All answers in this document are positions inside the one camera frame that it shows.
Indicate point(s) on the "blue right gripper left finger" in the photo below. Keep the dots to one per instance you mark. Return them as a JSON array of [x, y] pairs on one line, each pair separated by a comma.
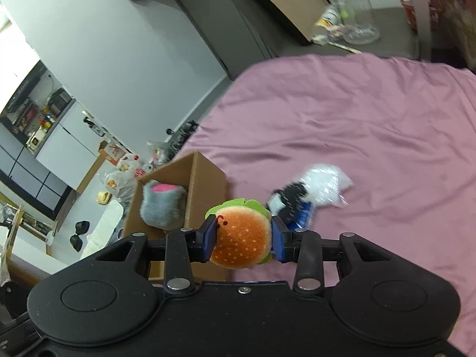
[[206, 239]]

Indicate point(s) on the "clear plastic jar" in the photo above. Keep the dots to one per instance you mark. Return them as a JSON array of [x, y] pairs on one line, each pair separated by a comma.
[[358, 17]]

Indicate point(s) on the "white refrigerator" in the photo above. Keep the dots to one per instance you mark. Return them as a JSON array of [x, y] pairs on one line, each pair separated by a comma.
[[70, 149]]

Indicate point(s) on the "clear bubble wrap bag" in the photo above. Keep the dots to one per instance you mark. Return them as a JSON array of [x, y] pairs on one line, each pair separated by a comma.
[[325, 185]]

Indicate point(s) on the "grey bench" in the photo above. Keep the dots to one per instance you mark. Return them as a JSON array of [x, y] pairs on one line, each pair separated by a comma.
[[241, 33]]

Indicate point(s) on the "cardboard box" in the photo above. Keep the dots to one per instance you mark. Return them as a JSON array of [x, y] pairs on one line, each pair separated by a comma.
[[206, 186]]

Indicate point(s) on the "grey pink plush toy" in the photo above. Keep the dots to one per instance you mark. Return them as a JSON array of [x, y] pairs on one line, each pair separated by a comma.
[[163, 205]]

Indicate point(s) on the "black grey sock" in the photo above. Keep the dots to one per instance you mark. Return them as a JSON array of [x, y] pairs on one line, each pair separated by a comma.
[[288, 201]]

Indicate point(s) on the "burger plush toy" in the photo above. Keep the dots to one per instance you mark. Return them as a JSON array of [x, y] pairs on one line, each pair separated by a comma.
[[243, 234]]

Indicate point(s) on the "plastic bag of groceries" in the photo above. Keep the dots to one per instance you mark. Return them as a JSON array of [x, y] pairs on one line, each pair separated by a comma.
[[121, 180]]

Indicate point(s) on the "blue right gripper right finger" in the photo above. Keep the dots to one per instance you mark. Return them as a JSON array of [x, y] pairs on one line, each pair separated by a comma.
[[282, 242]]

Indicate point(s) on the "small snack packets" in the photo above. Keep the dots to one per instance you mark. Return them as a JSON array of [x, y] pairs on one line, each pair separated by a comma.
[[329, 30]]

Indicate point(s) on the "pink bed sheet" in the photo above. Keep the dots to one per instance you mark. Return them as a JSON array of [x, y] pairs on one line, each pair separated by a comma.
[[402, 130]]

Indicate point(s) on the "blue tissue pack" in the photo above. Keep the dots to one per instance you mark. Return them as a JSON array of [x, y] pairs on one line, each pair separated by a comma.
[[302, 220]]

